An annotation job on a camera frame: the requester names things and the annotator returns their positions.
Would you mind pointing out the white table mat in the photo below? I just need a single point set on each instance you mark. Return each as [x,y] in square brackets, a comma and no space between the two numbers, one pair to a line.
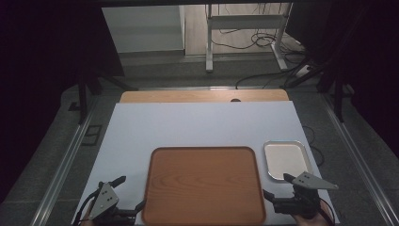
[188,125]

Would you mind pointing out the white metal desk frame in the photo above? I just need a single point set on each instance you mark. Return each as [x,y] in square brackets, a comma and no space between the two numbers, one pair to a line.
[247,22]

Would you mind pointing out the black floor socket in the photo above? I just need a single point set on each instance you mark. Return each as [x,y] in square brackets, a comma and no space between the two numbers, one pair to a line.
[92,135]

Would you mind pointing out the wooden table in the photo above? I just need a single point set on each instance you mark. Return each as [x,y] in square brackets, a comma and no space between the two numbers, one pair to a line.
[204,95]

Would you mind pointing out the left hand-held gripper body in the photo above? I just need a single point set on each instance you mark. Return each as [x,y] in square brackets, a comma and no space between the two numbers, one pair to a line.
[105,197]

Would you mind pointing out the person's right hand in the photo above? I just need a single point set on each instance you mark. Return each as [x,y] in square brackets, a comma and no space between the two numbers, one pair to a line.
[320,219]

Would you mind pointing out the small metal tray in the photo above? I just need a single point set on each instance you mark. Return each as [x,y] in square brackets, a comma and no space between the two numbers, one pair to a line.
[285,158]

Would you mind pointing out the grey wall panel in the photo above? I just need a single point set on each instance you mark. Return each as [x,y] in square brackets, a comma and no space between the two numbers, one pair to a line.
[142,28]

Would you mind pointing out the person's left hand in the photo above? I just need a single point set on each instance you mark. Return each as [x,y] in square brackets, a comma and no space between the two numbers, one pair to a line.
[87,218]

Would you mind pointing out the black metal stand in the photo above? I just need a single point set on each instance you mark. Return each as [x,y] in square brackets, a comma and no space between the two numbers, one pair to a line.
[83,100]
[338,100]

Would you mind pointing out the white power strip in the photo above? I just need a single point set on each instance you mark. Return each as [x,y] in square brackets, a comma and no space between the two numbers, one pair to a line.
[303,71]

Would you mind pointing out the large brown wooden tray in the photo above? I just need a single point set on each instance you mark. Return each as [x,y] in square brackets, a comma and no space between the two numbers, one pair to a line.
[204,185]

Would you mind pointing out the aluminium floor rail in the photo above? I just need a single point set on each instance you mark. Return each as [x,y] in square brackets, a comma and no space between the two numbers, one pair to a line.
[360,160]
[61,171]

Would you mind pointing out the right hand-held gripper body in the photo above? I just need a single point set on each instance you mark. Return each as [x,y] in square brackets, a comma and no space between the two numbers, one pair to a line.
[309,182]

